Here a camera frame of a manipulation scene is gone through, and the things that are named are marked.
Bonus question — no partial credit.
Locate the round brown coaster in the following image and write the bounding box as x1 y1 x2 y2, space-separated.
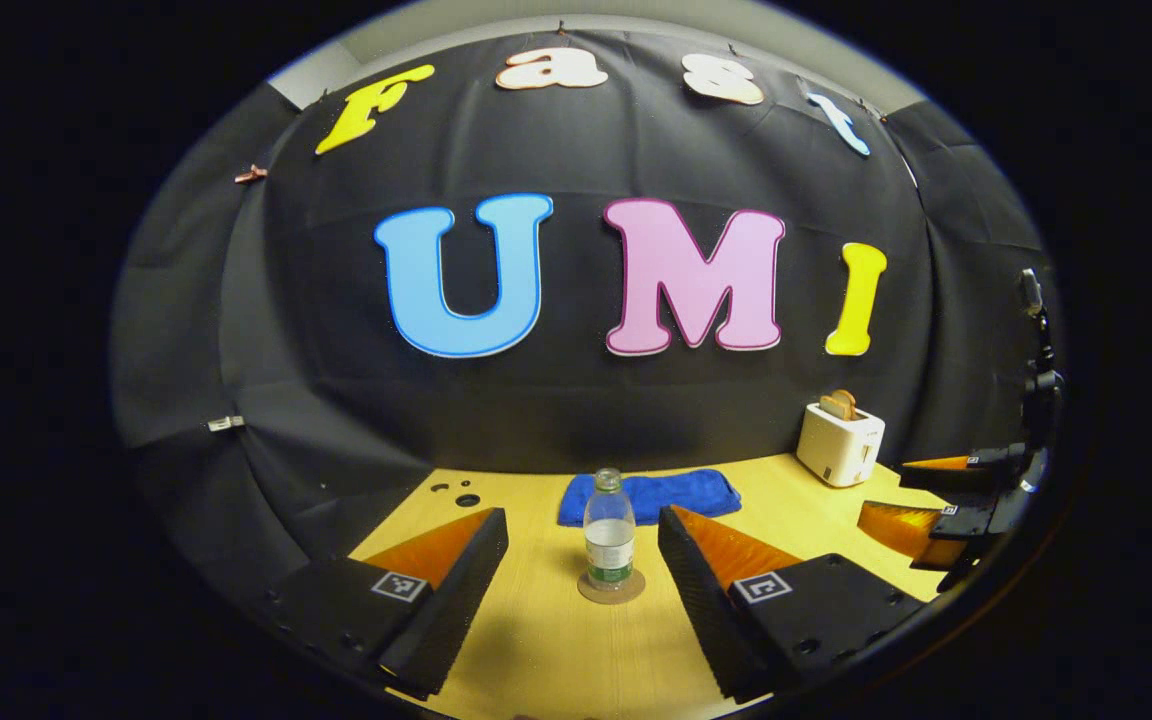
577 566 647 605

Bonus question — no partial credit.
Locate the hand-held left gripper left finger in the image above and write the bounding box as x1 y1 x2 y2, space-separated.
261 506 510 701

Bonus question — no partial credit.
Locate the clear plastic water bottle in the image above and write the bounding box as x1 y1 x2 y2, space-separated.
583 468 637 591

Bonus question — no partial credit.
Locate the white toaster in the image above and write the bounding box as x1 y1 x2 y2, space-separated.
796 402 887 489

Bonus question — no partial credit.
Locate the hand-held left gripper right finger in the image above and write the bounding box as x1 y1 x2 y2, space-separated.
658 504 927 704

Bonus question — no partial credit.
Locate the black backdrop cloth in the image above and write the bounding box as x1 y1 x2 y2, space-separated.
111 28 1062 601

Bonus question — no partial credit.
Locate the blue folded towel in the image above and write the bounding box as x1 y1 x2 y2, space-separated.
557 468 743 528

